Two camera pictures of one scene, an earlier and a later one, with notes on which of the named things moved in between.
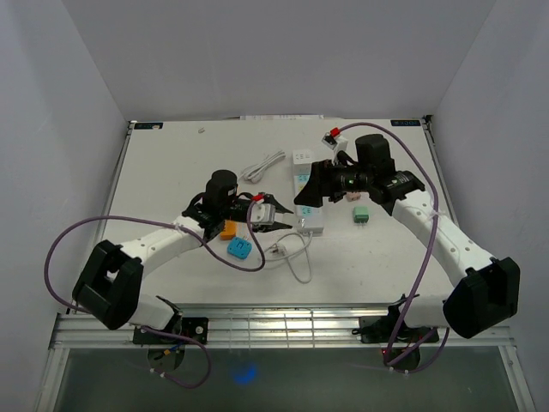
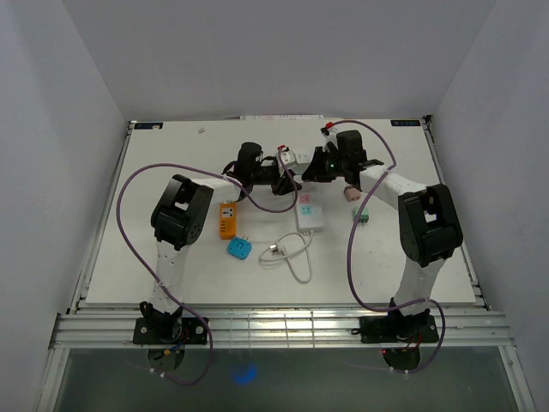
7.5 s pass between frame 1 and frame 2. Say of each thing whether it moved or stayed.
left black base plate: stayed
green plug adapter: stayed
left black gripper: moved
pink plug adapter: stayed
